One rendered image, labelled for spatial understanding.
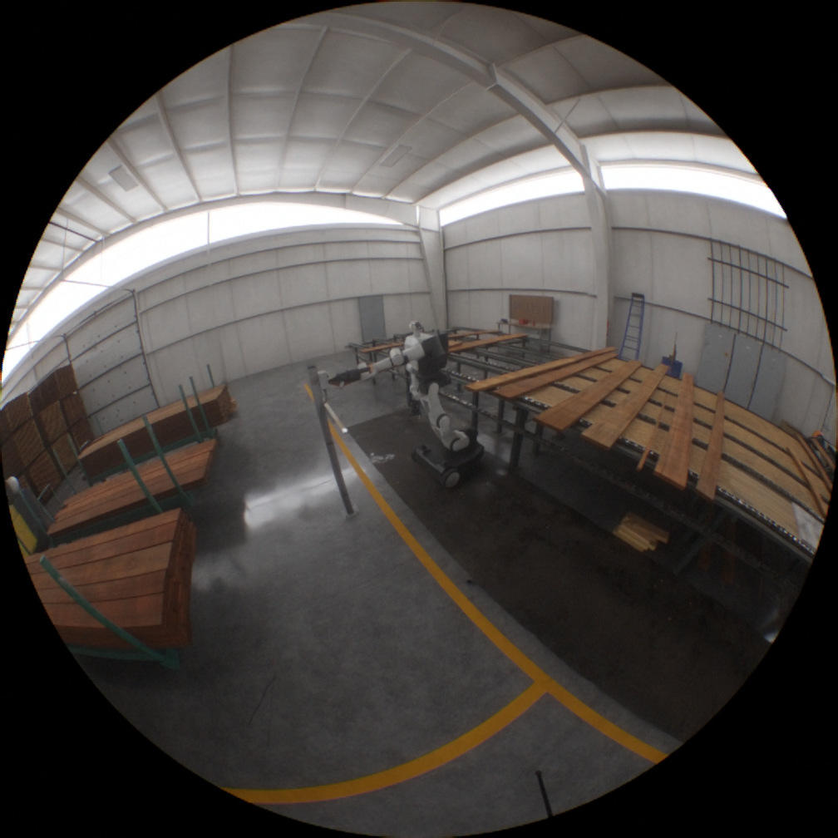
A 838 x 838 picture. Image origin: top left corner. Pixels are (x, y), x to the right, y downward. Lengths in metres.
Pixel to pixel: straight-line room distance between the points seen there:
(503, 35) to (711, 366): 7.58
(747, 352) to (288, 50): 10.35
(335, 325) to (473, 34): 10.02
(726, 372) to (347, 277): 12.22
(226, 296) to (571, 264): 11.40
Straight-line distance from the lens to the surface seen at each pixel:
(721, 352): 7.26
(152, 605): 1.72
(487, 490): 2.40
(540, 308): 8.80
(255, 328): 9.99
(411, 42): 5.26
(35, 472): 10.07
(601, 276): 7.25
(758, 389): 7.60
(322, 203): 11.05
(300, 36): 6.12
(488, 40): 6.08
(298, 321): 10.02
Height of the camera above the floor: 1.63
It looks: 27 degrees down
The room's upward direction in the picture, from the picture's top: 4 degrees counter-clockwise
